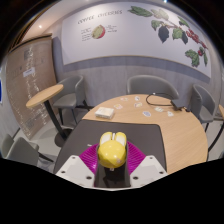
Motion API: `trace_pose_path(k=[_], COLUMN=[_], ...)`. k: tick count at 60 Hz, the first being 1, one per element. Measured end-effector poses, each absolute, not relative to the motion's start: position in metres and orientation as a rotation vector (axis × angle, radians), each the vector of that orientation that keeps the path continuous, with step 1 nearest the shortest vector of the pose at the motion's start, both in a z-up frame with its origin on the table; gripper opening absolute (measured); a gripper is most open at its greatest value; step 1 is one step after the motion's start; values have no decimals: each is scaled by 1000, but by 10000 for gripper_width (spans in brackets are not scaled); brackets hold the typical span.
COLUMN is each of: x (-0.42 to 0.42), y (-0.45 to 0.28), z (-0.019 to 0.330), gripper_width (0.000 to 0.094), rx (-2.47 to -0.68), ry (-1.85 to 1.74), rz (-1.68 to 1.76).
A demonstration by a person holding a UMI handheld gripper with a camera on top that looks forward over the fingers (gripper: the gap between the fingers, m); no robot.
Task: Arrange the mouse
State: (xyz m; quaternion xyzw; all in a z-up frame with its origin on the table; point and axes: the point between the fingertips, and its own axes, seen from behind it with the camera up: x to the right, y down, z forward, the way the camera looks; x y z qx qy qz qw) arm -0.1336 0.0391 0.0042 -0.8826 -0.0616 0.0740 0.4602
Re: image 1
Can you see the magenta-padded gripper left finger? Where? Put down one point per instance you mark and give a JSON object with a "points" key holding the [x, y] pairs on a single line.
{"points": [[71, 168]]}

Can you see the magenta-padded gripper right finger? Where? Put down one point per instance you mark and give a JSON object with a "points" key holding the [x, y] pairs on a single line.
{"points": [[150, 168]]}

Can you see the dark grey mouse pad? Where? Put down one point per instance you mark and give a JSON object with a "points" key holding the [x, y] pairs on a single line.
{"points": [[133, 133]]}

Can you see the grey upholstered chair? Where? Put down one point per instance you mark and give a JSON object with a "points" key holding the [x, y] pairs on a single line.
{"points": [[71, 95], [151, 86], [204, 105], [18, 150]]}

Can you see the small white box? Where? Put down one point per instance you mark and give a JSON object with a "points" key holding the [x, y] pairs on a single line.
{"points": [[104, 112]]}

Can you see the black flat adapter box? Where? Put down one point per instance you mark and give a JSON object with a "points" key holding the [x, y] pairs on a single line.
{"points": [[180, 103]]}

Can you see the wooden wall board with writing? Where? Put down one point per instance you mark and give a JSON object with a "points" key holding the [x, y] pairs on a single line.
{"points": [[28, 86]]}

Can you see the coffee plant wall mural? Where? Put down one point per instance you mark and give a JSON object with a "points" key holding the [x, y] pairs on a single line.
{"points": [[133, 33]]}

